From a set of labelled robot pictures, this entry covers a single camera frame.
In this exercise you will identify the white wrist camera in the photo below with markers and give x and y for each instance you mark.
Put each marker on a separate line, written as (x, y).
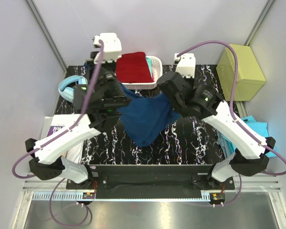
(112, 48)
(186, 64)

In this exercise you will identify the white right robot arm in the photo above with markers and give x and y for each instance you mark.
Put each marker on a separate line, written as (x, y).
(208, 105)

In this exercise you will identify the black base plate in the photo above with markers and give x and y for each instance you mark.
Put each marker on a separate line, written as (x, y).
(192, 176)

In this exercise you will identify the light blue headphones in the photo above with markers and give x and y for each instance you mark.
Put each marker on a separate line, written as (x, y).
(67, 92)

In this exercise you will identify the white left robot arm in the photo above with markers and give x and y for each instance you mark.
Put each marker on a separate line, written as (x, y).
(47, 161)

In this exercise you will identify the navy blue t shirt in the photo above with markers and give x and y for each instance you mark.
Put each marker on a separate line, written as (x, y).
(144, 118)

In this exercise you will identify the Roald Dahl book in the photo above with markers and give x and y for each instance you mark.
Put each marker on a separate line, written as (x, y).
(55, 130)

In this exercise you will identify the yellow-green box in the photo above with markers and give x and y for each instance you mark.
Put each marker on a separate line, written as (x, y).
(250, 78)

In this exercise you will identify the cyan t shirt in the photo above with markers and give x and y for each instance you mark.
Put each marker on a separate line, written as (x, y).
(259, 127)

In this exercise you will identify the folded red t shirt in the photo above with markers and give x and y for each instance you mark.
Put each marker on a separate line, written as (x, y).
(133, 68)

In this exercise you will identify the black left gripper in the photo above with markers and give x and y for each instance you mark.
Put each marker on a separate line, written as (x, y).
(117, 102)

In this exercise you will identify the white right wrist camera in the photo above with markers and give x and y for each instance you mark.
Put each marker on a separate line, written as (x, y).
(186, 64)

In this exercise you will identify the grey-blue t shirt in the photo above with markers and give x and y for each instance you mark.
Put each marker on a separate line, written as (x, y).
(227, 146)

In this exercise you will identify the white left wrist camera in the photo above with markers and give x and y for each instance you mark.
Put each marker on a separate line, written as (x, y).
(112, 48)

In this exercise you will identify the folded teal t shirt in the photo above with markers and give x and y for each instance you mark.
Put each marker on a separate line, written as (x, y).
(150, 66)

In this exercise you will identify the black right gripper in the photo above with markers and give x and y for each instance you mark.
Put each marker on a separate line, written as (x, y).
(190, 81)

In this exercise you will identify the white plastic basket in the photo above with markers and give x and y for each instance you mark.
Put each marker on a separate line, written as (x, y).
(157, 73)

